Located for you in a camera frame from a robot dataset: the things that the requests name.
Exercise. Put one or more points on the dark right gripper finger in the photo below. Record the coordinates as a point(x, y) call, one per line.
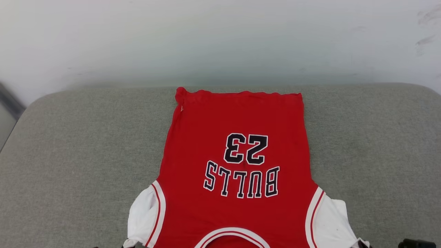
point(362, 245)

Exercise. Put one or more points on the red and white basketball jersey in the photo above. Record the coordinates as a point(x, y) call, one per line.
point(237, 206)

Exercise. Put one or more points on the grey fabric sofa cushion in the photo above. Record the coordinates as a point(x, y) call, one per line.
point(75, 155)

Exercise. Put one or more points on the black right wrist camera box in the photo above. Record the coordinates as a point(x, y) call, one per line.
point(417, 244)

